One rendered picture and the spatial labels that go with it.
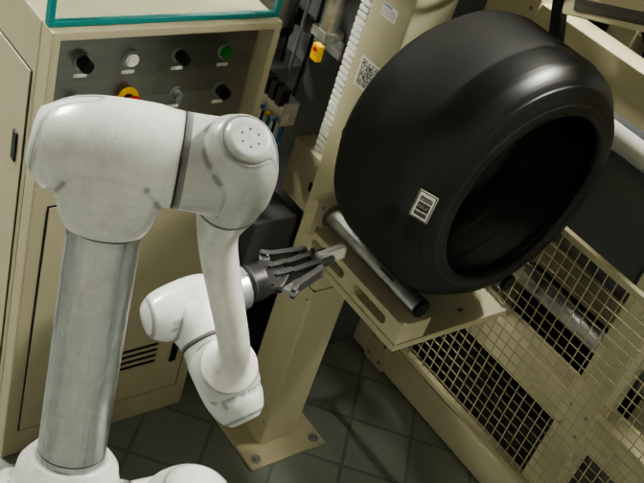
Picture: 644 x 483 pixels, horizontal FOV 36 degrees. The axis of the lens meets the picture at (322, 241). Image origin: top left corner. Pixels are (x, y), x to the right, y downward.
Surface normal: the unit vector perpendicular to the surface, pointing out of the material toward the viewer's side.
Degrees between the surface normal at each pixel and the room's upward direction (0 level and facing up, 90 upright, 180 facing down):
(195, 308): 32
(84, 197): 84
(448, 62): 37
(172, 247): 90
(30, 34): 90
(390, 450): 0
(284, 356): 90
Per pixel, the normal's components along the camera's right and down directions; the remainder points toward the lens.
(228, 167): -0.18, 0.48
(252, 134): 0.40, -0.35
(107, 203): 0.11, 0.49
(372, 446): 0.27, -0.77
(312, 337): 0.56, 0.61
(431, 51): -0.26, -0.51
